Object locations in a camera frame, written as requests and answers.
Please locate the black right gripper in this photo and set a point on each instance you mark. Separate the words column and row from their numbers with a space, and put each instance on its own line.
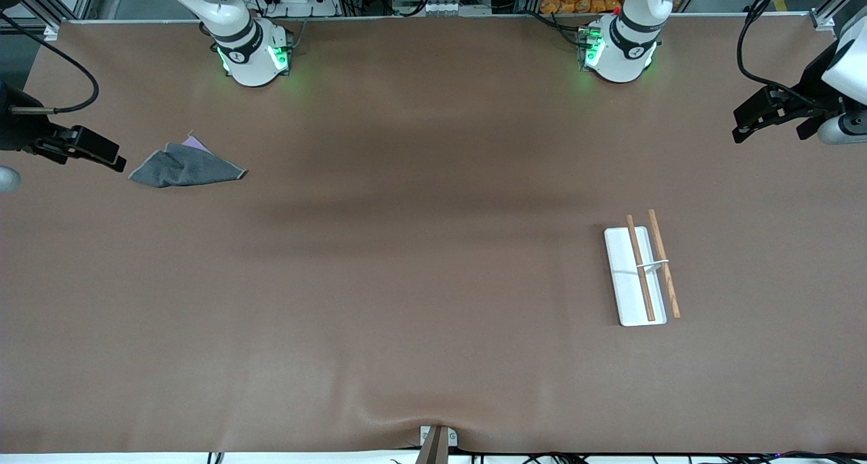
column 15, row 131

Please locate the aluminium frame profile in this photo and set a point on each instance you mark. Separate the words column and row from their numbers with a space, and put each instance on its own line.
column 51, row 3
column 830, row 13

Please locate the white terminal block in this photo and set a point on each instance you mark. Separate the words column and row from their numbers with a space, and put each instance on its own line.
column 440, row 7

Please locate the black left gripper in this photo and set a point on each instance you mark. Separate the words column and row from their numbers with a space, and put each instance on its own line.
column 812, row 85

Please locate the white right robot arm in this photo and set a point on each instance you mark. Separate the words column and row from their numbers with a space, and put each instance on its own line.
column 254, row 57

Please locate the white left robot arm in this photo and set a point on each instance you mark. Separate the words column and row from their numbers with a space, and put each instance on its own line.
column 620, row 54

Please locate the brown camera stand pole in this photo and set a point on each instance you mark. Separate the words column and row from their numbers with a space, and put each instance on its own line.
column 433, row 450

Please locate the white towel rack base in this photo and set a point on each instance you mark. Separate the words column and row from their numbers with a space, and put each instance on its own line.
column 626, row 288

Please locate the small metal table bracket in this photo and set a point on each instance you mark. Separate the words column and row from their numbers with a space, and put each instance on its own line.
column 424, row 437

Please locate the wooden rack rod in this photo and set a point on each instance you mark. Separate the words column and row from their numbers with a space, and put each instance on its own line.
column 664, row 264
column 641, row 271

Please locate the grey and purple towel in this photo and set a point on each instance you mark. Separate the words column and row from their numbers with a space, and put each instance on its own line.
column 179, row 167

